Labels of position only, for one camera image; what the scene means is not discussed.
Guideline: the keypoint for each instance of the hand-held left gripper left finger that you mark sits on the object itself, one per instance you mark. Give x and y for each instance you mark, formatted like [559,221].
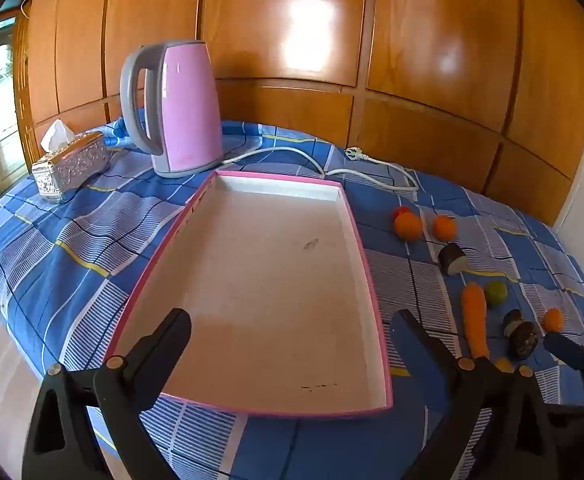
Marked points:
[171,340]

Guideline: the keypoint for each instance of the wooden panelled wardrobe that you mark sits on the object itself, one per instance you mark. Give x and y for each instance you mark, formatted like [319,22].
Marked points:
[322,35]

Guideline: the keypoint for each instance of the large tangerine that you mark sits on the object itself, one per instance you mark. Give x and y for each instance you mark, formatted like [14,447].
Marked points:
[408,226]

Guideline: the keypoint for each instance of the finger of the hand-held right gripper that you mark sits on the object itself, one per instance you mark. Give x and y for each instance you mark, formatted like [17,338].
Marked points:
[579,412]
[564,349]

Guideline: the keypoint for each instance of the orange kumquat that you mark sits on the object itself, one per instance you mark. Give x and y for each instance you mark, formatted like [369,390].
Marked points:
[553,320]

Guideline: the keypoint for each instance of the pink electric kettle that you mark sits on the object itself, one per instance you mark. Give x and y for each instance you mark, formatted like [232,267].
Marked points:
[186,110]

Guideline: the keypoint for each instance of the small tangerine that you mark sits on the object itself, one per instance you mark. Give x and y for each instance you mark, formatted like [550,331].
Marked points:
[444,228]

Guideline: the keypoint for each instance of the dark eggplant chunk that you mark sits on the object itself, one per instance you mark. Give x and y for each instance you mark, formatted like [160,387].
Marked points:
[513,320]
[449,257]

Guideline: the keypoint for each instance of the green lime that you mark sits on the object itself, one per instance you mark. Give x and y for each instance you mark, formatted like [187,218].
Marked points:
[497,293]

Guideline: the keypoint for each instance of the blue plaid cloth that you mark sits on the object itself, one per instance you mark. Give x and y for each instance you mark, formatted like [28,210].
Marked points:
[71,260]

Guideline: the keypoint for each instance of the pink-rimmed white box tray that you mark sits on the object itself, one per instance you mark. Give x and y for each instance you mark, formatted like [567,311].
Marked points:
[272,285]

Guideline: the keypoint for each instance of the dark brown mangosteen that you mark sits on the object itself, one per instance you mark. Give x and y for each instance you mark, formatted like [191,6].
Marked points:
[524,342]

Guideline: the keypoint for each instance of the silver embossed tissue box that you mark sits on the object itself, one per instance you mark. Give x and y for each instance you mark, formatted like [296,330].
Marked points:
[71,165]

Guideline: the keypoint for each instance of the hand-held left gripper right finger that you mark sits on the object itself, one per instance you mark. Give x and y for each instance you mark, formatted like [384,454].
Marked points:
[422,360]

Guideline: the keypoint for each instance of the orange carrot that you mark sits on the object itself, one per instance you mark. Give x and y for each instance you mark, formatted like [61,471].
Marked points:
[474,315]

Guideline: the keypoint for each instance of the small yellow lemon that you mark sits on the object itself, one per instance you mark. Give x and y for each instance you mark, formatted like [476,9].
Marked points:
[503,364]

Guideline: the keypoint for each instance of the white tissue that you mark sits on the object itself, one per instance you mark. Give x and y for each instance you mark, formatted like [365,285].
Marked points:
[56,135]

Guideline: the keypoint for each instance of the red tomato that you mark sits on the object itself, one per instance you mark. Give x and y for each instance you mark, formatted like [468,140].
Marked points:
[401,211]

